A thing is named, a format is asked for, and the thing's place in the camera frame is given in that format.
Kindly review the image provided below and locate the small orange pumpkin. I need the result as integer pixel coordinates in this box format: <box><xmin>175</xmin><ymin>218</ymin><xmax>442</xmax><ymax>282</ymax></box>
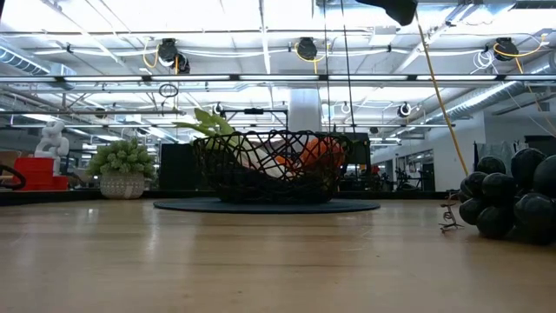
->
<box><xmin>276</xmin><ymin>137</ymin><xmax>345</xmax><ymax>173</ymax></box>

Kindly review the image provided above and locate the dark purple grape bunch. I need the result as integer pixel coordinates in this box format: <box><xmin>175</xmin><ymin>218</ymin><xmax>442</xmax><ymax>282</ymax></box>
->
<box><xmin>437</xmin><ymin>147</ymin><xmax>556</xmax><ymax>246</ymax></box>

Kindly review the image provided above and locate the green white leek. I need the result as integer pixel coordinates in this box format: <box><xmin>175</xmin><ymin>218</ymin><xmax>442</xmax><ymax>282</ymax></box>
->
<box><xmin>172</xmin><ymin>107</ymin><xmax>299</xmax><ymax>180</ymax></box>

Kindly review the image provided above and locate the white column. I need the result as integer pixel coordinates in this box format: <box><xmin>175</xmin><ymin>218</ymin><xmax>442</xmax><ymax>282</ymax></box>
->
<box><xmin>288</xmin><ymin>88</ymin><xmax>323</xmax><ymax>132</ymax></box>

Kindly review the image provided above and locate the long linear ceiling light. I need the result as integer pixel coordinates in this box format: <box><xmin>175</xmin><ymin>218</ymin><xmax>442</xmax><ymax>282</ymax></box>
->
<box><xmin>0</xmin><ymin>73</ymin><xmax>556</xmax><ymax>84</ymax></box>

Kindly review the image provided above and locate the black cabinet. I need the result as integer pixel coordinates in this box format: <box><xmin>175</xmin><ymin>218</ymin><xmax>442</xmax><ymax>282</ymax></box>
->
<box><xmin>159</xmin><ymin>143</ymin><xmax>196</xmax><ymax>191</ymax></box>

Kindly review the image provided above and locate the round dark blue placemat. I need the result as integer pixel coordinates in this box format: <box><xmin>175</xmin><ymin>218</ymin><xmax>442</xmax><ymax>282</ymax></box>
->
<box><xmin>152</xmin><ymin>196</ymin><xmax>382</xmax><ymax>215</ymax></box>

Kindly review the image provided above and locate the green potted succulent plant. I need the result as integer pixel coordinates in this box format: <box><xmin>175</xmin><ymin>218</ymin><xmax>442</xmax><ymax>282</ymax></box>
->
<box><xmin>85</xmin><ymin>137</ymin><xmax>157</xmax><ymax>201</ymax></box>

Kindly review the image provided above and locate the white statue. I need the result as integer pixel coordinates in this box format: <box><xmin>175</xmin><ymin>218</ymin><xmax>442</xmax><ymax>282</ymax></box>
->
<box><xmin>33</xmin><ymin>120</ymin><xmax>70</xmax><ymax>176</ymax></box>

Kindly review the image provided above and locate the red bin shelf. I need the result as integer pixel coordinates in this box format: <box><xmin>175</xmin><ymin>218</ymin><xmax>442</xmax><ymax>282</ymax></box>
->
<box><xmin>12</xmin><ymin>156</ymin><xmax>70</xmax><ymax>191</ymax></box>

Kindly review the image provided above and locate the black cable with coil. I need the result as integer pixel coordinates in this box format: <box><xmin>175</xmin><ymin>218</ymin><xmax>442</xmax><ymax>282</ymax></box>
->
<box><xmin>340</xmin><ymin>0</ymin><xmax>358</xmax><ymax>136</ymax></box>

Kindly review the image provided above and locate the thin black hanging cable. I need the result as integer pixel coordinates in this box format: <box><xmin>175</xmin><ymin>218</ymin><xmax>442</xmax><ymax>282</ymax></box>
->
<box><xmin>321</xmin><ymin>0</ymin><xmax>332</xmax><ymax>134</ymax></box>

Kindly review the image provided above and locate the black ceiling cable reel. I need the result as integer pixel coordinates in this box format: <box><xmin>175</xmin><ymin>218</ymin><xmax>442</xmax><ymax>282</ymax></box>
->
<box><xmin>493</xmin><ymin>37</ymin><xmax>520</xmax><ymax>63</ymax></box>
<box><xmin>156</xmin><ymin>37</ymin><xmax>191</xmax><ymax>75</ymax></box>
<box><xmin>295</xmin><ymin>37</ymin><xmax>319</xmax><ymax>62</ymax></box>

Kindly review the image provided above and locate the yellow hanging cable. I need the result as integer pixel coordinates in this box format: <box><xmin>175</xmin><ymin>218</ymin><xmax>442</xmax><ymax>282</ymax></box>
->
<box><xmin>412</xmin><ymin>10</ymin><xmax>471</xmax><ymax>177</ymax></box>

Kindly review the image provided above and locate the silver ventilation duct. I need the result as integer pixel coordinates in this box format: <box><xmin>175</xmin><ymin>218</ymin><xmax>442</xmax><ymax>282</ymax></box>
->
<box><xmin>423</xmin><ymin>64</ymin><xmax>556</xmax><ymax>127</ymax></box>
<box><xmin>0</xmin><ymin>43</ymin><xmax>77</xmax><ymax>90</ymax></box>

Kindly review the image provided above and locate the black overhead rig frame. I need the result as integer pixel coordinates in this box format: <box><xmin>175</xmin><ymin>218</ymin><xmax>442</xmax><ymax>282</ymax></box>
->
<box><xmin>220</xmin><ymin>107</ymin><xmax>290</xmax><ymax>131</ymax></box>

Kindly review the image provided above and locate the dark wire lattice basket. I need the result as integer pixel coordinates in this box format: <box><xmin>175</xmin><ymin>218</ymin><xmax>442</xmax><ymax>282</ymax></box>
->
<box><xmin>192</xmin><ymin>129</ymin><xmax>354</xmax><ymax>205</ymax></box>

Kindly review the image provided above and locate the black hanging cable loop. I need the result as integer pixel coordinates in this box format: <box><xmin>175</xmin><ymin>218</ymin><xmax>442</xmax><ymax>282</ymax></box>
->
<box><xmin>157</xmin><ymin>83</ymin><xmax>180</xmax><ymax>99</ymax></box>

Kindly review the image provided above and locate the black aluminium table frame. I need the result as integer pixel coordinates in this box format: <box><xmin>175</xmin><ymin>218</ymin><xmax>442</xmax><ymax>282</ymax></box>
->
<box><xmin>0</xmin><ymin>189</ymin><xmax>448</xmax><ymax>206</ymax></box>

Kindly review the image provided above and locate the black arm base cable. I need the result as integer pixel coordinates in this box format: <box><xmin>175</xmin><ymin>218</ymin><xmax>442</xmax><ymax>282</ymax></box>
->
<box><xmin>0</xmin><ymin>163</ymin><xmax>27</xmax><ymax>191</ymax></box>

